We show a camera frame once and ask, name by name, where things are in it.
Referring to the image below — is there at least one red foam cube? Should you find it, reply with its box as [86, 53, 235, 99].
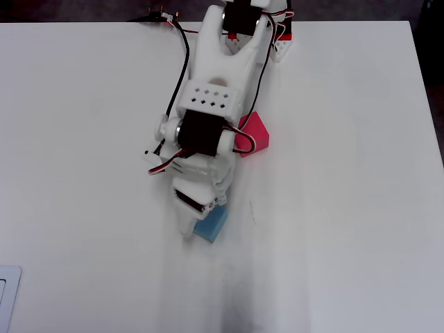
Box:
[234, 111, 271, 159]

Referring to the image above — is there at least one thin black arm wire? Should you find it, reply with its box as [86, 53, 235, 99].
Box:
[242, 13, 278, 119]

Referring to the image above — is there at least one translucent spiral cable wrap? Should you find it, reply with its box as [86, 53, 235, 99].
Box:
[213, 171, 230, 209]

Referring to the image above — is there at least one silver laptop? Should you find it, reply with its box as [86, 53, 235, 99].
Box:
[0, 265, 22, 333]

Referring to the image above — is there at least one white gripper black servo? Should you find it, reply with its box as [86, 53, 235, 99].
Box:
[169, 154, 237, 241]

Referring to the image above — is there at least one red white black servo wire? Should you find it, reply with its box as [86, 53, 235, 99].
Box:
[221, 125, 259, 156]
[148, 148, 191, 177]

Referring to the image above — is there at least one red white board wire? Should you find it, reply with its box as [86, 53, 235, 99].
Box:
[171, 21, 232, 35]

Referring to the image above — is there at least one small black connector board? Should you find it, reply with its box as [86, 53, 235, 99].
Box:
[147, 7, 180, 24]

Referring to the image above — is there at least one wrist camera board white mount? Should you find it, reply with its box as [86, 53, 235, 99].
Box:
[143, 140, 167, 170]

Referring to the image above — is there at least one black camera cable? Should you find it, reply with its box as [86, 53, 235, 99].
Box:
[126, 15, 191, 153]

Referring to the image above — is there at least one blue foam cube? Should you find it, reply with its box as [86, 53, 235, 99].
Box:
[193, 205, 229, 244]

